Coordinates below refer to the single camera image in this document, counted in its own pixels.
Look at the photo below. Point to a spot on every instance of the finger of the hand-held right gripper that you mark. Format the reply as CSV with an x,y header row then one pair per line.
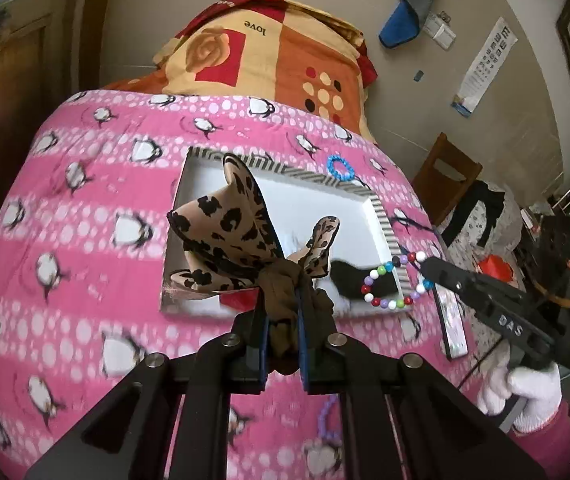
x,y
457,295
452,271

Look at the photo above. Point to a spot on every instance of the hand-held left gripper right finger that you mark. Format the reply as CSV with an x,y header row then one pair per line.
x,y
306,360

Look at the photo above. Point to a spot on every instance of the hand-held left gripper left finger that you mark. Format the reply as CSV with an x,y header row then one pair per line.
x,y
263,350

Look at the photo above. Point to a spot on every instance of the black scrunchie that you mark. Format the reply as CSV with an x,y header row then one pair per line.
x,y
350,277

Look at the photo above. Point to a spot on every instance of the leopard print bow scrunchie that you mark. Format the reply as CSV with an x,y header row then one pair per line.
x,y
225,230

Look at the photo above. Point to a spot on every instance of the zigzag striped cardboard box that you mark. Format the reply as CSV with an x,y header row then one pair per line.
x,y
315,220

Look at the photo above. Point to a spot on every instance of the person's right forearm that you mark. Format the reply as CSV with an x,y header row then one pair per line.
x,y
550,447

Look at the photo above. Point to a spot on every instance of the person's right hand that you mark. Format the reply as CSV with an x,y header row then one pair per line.
x,y
540,395

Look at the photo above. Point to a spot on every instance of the black smartphone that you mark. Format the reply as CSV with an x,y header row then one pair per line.
x,y
452,325

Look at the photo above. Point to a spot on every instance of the white floral cloth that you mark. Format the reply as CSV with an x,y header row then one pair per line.
x,y
512,230

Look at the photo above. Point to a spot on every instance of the black garment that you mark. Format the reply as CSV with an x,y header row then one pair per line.
x,y
485,205

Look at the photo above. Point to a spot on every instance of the wooden chair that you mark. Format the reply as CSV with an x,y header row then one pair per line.
x,y
445,160

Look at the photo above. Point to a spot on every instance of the pink penguin blanket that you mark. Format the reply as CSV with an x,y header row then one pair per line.
x,y
90,240

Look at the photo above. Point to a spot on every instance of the blue grey towel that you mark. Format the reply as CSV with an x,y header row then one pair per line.
x,y
400,25

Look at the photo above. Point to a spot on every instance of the orange patchwork quilt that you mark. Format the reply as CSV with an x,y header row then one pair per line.
x,y
265,65

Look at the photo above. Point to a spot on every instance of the wooden door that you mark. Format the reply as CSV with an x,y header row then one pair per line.
x,y
10,70

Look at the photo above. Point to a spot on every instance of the white wall calendar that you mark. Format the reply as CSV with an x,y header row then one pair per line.
x,y
487,65

